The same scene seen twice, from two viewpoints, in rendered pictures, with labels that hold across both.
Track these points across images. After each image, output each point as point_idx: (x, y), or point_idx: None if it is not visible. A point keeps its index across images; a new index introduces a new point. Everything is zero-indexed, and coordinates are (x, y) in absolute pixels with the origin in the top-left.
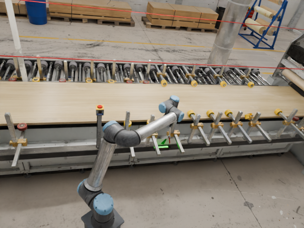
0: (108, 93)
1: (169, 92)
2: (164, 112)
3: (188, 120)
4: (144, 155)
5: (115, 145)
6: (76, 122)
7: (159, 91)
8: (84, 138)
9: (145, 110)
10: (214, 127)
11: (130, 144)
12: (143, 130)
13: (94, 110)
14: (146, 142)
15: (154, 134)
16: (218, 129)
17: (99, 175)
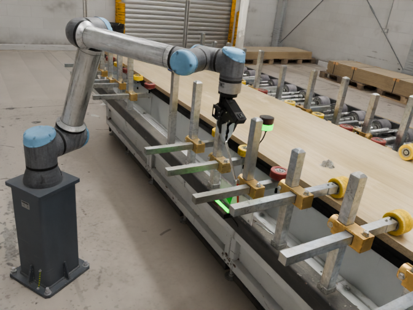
0: (279, 114)
1: (391, 167)
2: None
3: (322, 198)
4: (248, 262)
5: (82, 51)
6: (183, 103)
7: (374, 155)
8: None
9: (279, 143)
10: (333, 229)
11: (66, 32)
12: (96, 27)
13: None
14: (209, 178)
15: (218, 160)
16: None
17: (66, 99)
